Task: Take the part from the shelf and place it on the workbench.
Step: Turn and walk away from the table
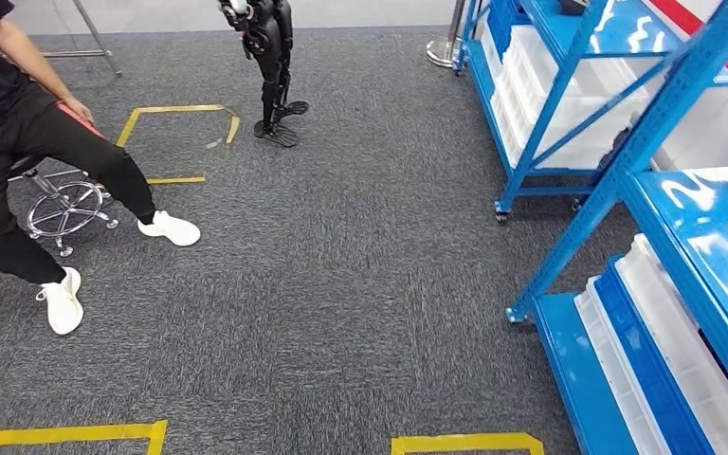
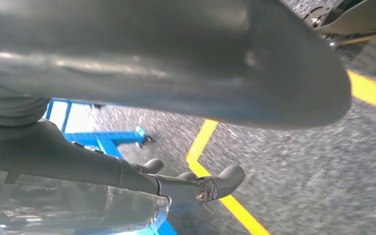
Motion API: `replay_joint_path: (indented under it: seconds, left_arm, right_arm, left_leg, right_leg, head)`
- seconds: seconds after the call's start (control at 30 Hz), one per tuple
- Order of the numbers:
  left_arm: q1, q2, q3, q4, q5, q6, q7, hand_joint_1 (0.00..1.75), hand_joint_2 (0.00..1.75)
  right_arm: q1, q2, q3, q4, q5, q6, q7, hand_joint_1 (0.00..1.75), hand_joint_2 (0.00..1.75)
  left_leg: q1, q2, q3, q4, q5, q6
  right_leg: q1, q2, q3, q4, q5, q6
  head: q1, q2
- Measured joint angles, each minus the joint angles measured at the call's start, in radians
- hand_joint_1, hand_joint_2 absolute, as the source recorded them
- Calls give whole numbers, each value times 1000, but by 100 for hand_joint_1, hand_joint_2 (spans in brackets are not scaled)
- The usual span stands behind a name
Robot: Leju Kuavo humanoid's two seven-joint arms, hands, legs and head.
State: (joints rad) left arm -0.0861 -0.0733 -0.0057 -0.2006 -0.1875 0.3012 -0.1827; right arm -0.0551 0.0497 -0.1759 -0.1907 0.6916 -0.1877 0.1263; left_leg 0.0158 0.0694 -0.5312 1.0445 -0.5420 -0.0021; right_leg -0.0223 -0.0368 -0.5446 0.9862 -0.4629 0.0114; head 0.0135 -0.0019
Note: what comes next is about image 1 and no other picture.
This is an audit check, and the yellow floor tape marking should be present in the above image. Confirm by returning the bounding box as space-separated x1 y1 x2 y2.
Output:
0 420 170 455

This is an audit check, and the white car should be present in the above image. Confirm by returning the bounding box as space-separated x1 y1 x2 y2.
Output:
652 0 728 172

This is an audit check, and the blue metal shelf rack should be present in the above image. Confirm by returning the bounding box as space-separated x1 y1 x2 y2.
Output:
504 0 728 455
451 0 728 224

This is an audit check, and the white plastic storage bin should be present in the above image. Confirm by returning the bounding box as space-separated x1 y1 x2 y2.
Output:
614 233 728 455
573 276 673 455
491 25 657 171

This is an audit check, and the chrome stanchion post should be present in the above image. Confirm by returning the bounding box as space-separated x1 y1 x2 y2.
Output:
425 0 469 69

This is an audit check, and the blue plastic storage bin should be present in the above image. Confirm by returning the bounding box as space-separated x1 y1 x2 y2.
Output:
592 254 717 455
484 0 532 46

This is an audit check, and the person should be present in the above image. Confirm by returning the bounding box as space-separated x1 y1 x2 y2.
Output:
0 0 202 337

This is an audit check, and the black humanoid robot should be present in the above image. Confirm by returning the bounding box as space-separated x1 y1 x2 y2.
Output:
217 0 310 150

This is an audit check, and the red barrier belt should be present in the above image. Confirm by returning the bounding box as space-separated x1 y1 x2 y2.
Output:
649 0 728 101

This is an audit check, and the steel frame stand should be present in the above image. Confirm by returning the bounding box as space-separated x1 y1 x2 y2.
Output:
40 0 124 79

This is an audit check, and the person's left hand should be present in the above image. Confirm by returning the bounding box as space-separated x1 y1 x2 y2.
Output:
61 96 97 125

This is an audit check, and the chrome stool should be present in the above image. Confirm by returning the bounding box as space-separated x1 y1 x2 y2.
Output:
7 155 120 259

